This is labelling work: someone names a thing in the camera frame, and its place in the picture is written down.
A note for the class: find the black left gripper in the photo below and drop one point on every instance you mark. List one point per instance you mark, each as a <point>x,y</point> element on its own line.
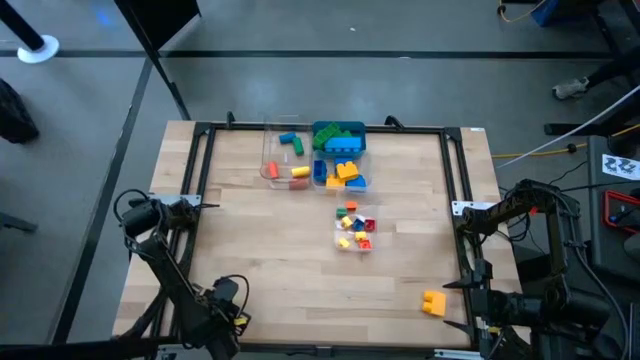
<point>227,302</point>

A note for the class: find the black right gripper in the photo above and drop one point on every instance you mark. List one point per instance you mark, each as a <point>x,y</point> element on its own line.
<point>487,307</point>

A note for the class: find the small red-orange block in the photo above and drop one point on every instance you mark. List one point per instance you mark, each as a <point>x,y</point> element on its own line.
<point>365,244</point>

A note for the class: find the small red block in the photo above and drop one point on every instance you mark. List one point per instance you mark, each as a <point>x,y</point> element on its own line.
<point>370,225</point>

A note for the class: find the small yellow block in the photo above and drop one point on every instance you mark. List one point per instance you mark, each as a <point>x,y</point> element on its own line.
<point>346,222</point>
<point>360,236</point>

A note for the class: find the small blue block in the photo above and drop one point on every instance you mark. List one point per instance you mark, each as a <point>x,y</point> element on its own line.
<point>358,224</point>

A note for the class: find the small orange-yellow block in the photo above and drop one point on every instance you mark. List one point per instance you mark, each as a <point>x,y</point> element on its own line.
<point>344,242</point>

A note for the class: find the small orange block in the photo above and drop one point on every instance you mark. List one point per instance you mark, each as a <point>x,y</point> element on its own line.
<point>351,205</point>

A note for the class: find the small green block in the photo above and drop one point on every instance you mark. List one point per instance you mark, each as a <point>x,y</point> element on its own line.
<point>341,213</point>

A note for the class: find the red cylinder block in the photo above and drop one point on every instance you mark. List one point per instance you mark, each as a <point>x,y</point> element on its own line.
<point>299,184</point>

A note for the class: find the blue cylinder block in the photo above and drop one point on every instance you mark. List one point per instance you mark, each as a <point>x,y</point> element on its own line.
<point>287,138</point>

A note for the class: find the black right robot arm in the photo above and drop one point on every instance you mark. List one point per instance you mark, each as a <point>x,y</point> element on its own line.
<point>560,240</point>

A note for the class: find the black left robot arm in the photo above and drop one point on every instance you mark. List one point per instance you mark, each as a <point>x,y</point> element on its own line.
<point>170,280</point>

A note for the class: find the small clear plastic bin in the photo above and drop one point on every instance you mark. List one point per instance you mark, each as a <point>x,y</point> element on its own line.
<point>375,240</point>

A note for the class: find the black equipment case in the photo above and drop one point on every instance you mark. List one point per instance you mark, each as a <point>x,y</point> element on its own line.
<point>597,225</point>

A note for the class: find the wide clear plastic bin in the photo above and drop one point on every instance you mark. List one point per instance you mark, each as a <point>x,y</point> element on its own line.
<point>369,170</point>

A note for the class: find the red-rimmed black device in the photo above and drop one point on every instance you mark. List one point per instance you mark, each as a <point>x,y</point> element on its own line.
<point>622,212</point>

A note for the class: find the teal plastic bin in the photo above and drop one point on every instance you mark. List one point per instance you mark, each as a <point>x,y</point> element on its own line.
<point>359,129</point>

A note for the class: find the white marker tag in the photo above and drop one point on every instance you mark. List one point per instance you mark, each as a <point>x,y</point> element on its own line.
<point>620,167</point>

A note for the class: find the green cylinder block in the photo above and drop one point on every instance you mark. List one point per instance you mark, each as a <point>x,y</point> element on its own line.
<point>298,146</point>

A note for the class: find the person's foot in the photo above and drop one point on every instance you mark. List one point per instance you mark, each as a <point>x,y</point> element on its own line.
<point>570,89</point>

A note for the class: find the black furniture foot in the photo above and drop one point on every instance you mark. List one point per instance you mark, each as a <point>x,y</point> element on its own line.
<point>15,222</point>

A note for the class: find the black partition brace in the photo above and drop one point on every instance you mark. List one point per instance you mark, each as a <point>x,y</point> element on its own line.
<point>170,85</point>

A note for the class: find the person's leg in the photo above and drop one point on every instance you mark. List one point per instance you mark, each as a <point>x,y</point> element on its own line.
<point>615,67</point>

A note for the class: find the blue box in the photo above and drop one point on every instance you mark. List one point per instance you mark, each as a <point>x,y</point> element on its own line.
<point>545,12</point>

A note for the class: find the black bag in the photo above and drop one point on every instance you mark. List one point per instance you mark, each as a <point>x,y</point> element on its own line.
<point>15,115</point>

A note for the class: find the black partition panel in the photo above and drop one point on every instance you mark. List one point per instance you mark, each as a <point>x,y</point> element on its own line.
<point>160,20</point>

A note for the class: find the white round pole base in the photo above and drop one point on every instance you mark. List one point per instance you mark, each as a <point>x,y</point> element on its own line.
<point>47,55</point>

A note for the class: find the black pole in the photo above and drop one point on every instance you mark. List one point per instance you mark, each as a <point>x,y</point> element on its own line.
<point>17,20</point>

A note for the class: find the silver aluminium bracket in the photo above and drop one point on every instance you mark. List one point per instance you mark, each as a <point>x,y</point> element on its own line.
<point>462,354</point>

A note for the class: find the black aluminium table frame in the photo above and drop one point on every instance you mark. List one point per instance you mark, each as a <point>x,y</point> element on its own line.
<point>240,126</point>

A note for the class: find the black desk frame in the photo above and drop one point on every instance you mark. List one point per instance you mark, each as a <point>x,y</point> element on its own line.
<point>620,25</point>

